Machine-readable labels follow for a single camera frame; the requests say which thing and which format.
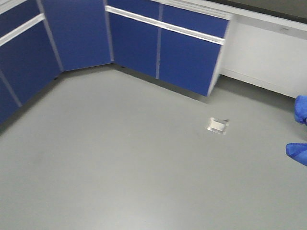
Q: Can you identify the blue cloth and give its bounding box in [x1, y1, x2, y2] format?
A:
[285, 95, 307, 166]

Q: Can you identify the floor outlet box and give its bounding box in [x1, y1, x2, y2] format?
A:
[206, 117, 230, 135]

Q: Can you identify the blue base cabinet with drawers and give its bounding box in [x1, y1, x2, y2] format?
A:
[105, 0, 232, 96]

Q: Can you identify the blue corner cabinet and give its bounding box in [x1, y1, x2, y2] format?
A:
[42, 0, 111, 71]

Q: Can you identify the blue left cabinet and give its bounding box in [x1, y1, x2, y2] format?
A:
[0, 0, 61, 123]

